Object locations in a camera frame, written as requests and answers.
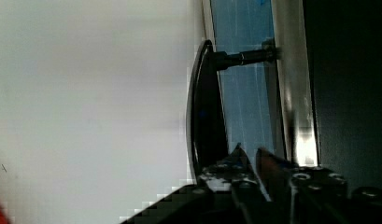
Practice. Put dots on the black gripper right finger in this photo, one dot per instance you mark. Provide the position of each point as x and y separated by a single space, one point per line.
279 176

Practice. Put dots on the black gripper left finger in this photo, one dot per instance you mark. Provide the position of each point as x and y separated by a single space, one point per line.
233 171

